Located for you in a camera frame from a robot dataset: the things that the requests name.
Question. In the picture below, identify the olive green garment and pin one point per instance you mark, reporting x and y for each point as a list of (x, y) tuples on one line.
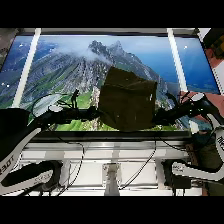
[(128, 100)]

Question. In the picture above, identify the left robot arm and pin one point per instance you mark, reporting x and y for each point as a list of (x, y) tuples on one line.
[(16, 133)]

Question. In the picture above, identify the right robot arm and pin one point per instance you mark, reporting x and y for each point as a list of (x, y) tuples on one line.
[(206, 170)]

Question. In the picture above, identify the dark green garment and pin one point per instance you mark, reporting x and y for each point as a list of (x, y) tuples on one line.
[(208, 150)]

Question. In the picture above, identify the person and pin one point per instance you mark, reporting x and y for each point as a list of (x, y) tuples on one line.
[(215, 50)]

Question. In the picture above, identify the silver frame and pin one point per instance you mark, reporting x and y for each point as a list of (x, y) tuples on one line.
[(113, 166)]

